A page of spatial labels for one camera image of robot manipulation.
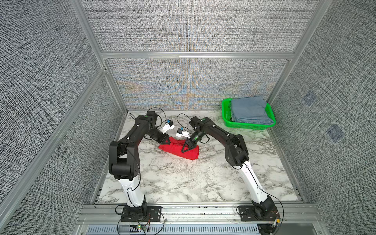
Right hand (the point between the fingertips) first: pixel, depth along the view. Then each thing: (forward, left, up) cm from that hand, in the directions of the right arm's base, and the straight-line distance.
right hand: (183, 147), depth 92 cm
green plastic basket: (+23, -32, -1) cm, 39 cm away
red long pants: (-2, +5, +4) cm, 6 cm away
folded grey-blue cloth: (+31, -50, +1) cm, 59 cm away
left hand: (+2, +8, +5) cm, 9 cm away
